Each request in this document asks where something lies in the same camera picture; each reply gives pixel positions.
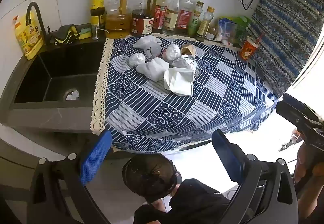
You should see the clear bottle red label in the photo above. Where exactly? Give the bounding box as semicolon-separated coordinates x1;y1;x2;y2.
176;0;195;36

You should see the metal soap dispenser pump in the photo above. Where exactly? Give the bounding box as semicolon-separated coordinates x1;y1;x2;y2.
92;24;110;41

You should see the small glass jar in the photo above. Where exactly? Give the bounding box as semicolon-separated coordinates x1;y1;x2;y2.
206;24;219;42

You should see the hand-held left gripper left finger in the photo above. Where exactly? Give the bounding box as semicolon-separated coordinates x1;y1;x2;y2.
27;129;113;224

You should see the dark cloth with yellow stripes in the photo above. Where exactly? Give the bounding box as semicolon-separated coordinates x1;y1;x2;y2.
52;25;81;45

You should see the large cooking oil jug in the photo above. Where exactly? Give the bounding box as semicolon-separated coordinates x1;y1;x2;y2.
105;0;132;39

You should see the white paper bag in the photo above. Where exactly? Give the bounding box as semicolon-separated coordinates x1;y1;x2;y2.
163;67;195;96

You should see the person's right hand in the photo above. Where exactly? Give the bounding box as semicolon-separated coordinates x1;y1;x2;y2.
294;142;324;218

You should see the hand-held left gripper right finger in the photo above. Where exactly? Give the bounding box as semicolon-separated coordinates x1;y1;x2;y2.
211;129;299;224

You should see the green label oil bottle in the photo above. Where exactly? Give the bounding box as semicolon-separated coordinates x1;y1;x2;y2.
188;1;204;38

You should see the yellow dish soap bottle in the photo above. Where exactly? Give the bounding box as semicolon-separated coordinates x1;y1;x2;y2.
14;15;43;61

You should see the grey white plastic bag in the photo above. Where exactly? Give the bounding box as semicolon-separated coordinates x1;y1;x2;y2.
133;36;162;56

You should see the blue striped patterned cloth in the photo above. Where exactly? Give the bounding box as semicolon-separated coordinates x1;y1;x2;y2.
247;0;324;98

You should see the black kitchen sink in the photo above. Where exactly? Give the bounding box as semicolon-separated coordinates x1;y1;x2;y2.
10;39;107;110

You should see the white crumpled paper ball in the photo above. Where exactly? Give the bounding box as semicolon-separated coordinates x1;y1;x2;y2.
129;53;146;67

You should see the crumpled white paper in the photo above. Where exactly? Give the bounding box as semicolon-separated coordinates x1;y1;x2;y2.
66;89;80;101

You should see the soy sauce jug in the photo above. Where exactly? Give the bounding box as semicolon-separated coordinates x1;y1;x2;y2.
130;0;155;36

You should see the crushed clear plastic bottle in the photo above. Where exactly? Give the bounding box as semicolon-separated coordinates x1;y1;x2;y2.
172;54;199;76

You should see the black faucet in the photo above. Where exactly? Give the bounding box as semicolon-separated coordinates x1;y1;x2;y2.
26;2;52;42

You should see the yellow green sponge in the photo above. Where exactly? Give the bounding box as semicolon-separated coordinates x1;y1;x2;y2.
79;27;92;40

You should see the dark bottle with green label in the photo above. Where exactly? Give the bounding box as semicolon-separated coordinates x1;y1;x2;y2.
90;0;106;28

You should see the green plastic bag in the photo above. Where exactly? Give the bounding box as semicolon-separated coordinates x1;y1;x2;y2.
233;16;251;37

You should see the red paper cup with straw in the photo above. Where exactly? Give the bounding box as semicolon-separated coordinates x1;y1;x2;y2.
238;33;265;61

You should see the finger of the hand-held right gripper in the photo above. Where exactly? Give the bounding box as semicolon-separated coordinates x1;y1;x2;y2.
276;101;324;130
282;93;324;123

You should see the small dark bottle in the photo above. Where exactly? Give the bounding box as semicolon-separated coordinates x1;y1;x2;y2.
196;6;215;42

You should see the black mesh waste bin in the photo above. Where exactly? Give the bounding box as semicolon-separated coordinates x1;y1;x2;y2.
122;154;181;205

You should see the red label bottle black cap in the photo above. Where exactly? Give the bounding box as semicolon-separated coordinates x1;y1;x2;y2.
152;0;169;33

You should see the white blue plastic bag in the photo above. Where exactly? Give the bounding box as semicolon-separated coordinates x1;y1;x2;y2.
218;18;238;46

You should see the blue patterned tablecloth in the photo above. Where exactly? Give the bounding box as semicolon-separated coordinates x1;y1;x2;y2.
91;33;280;152

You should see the clear bottle beige label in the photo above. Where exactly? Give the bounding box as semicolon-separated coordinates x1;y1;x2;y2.
162;0;183;35

